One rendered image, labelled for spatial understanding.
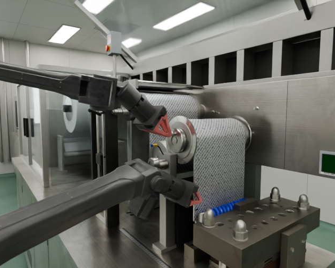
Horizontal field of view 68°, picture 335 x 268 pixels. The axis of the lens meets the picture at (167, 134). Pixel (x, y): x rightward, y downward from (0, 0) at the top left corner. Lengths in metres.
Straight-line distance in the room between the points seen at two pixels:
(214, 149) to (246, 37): 0.47
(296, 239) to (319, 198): 2.74
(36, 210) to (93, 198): 0.09
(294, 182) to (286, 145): 2.69
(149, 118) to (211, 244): 0.36
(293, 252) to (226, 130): 0.39
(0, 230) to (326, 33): 0.90
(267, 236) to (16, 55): 5.95
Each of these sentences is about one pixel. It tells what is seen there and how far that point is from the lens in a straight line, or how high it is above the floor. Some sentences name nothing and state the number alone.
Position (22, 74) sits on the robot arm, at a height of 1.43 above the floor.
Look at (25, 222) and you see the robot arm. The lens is 0.42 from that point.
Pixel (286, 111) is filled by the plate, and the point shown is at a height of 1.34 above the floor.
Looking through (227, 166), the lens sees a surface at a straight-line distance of 0.83.
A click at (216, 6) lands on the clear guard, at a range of 1.08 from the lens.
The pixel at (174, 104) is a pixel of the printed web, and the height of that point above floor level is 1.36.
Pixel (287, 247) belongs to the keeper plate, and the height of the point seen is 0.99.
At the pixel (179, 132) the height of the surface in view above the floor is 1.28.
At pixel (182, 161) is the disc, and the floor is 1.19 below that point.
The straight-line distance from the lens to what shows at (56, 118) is 1.59.
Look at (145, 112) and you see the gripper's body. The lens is 0.66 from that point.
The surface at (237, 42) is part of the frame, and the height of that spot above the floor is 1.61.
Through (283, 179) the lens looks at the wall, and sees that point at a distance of 3.67.
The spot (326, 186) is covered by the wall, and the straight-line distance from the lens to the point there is 3.46.
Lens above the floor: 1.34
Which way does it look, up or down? 5 degrees down
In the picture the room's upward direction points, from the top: straight up
